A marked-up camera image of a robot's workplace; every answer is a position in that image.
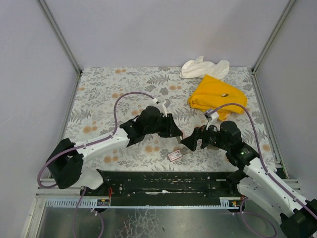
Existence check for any red white staple box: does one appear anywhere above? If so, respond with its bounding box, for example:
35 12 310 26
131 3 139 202
167 150 183 162

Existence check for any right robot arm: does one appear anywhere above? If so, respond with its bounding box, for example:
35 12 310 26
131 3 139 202
181 121 317 238

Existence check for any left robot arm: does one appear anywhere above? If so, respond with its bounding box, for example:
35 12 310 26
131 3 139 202
47 106 183 189

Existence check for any yellow cloth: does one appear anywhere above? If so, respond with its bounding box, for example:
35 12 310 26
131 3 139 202
188 75 247 112

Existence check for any floral table mat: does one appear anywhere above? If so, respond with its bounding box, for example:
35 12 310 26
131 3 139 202
51 66 288 179

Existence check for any white cloth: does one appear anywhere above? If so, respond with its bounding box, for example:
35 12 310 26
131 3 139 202
179 56 230 80

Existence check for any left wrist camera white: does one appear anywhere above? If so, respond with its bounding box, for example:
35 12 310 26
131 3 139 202
153 98 171 117

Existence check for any right floor purple cable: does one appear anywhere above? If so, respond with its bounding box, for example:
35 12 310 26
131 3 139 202
235 197 277 238

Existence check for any floor purple cable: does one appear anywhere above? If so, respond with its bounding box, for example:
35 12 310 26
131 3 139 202
72 187 106 238
235 197 277 238

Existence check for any white slotted cable duct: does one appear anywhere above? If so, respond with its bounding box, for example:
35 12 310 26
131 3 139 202
46 194 240 209

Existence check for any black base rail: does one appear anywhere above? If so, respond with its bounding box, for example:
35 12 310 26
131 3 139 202
81 171 241 199

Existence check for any left floor purple cable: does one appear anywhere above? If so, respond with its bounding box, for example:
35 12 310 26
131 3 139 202
72 187 106 238

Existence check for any left aluminium frame post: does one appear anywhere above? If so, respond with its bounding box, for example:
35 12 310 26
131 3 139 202
36 0 82 75

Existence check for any aluminium frame post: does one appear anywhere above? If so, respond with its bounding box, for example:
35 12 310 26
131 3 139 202
36 0 82 75
251 0 298 74

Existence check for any right aluminium frame post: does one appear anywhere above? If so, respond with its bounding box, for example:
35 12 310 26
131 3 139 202
251 0 298 74

